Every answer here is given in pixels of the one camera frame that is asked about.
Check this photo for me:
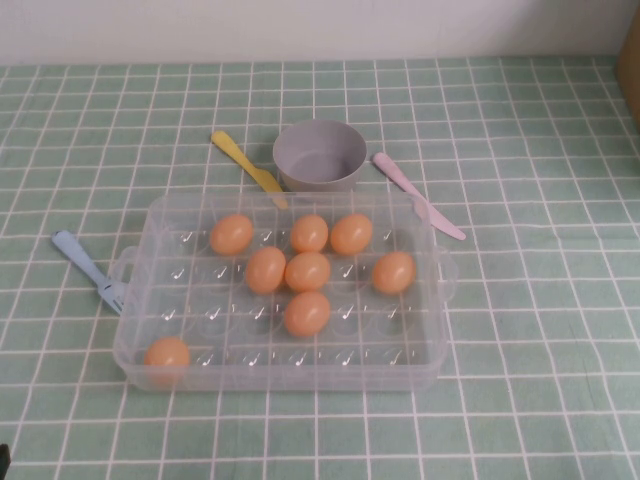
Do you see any brown cardboard box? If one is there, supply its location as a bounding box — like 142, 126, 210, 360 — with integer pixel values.
615, 0, 640, 131

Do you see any green checked tablecloth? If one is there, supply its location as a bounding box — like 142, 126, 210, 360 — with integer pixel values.
0, 53, 640, 480

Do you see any blue plastic fork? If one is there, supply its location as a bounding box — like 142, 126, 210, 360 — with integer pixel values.
51, 230, 130, 316

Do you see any grey plastic bowl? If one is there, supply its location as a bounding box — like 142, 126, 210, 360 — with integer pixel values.
272, 119, 369, 193

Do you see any yellow plastic knife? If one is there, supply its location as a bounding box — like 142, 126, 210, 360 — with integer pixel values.
210, 130, 290, 210

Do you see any clear plastic egg box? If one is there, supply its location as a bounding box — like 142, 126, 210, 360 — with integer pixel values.
112, 194, 460, 394

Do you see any pink plastic knife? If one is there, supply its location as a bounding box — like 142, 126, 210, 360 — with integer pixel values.
371, 152, 467, 242

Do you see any orange egg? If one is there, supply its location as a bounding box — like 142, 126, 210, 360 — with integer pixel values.
209, 214, 255, 257
245, 246, 287, 295
283, 291, 332, 338
284, 251, 332, 293
330, 213, 374, 256
290, 214, 330, 254
144, 336, 192, 386
372, 251, 417, 295

